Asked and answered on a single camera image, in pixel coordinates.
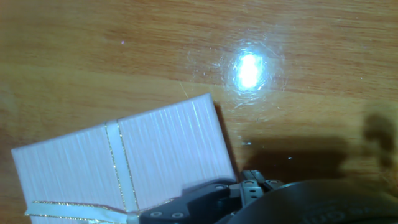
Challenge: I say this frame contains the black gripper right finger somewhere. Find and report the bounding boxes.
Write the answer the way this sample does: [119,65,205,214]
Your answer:
[241,169,285,207]

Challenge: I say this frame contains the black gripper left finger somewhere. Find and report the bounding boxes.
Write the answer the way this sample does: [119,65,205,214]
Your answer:
[139,179,242,224]

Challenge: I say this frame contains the pink ribboned gift box lid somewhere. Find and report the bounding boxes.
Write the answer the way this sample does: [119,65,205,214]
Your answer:
[11,92,237,224]

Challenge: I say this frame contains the glossy wooden board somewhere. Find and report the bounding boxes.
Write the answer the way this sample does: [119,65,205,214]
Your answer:
[0,0,398,224]

